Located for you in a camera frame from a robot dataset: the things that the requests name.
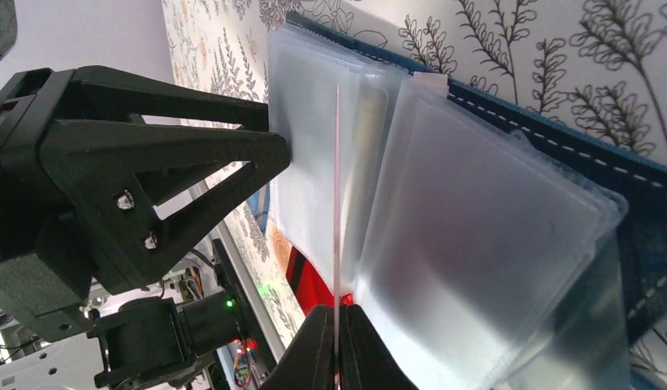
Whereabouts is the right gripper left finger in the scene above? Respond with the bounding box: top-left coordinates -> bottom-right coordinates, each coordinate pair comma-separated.
261,305 -> 336,390

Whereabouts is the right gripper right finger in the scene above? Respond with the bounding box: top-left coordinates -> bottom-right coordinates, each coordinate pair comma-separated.
338,305 -> 416,390

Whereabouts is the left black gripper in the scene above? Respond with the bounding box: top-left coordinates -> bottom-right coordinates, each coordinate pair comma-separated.
0,66 -> 291,342

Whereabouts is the dark blue card holder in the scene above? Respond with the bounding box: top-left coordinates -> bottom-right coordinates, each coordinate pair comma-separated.
266,11 -> 667,390

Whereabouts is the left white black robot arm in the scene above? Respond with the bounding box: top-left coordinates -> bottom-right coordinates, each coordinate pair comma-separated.
0,66 -> 290,389

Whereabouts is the red card upper stack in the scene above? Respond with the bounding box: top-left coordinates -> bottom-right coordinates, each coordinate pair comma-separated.
286,247 -> 334,316

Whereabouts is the blue card far left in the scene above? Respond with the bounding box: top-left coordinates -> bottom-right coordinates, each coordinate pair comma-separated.
247,184 -> 270,233

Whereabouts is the aluminium front rail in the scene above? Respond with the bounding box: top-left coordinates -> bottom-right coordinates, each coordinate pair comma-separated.
190,180 -> 288,390

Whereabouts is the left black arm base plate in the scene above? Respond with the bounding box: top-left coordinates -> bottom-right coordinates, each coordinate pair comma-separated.
211,238 -> 276,389

